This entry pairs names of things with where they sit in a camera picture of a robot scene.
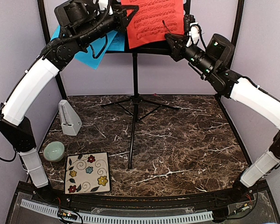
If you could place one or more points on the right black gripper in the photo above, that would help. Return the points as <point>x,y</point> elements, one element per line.
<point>180,39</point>

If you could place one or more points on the white slotted cable duct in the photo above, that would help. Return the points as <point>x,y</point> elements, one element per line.
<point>109,216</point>

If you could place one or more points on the black perforated music stand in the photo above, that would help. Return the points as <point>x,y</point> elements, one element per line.
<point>158,48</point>

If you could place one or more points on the pale green ceramic bowl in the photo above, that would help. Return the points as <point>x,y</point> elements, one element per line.
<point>54,151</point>

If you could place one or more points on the white metronome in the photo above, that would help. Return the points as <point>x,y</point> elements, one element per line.
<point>70,121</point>

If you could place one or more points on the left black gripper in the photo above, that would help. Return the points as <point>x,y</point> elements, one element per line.
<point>123,9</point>

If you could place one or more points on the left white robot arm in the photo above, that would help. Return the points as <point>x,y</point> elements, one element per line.
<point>14,124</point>

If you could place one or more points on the right black frame post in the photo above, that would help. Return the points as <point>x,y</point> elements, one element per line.
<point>234,40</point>

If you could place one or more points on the square floral ceramic plate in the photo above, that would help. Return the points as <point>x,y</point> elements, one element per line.
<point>87,174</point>

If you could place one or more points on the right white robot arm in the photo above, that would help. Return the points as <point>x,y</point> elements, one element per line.
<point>242,89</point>

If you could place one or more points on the small green circuit board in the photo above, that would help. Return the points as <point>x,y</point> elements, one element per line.
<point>67,215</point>

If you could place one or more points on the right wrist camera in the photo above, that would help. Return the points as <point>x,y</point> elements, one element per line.
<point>191,29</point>

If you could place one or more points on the red sheet music page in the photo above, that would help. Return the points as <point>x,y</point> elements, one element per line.
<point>153,20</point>

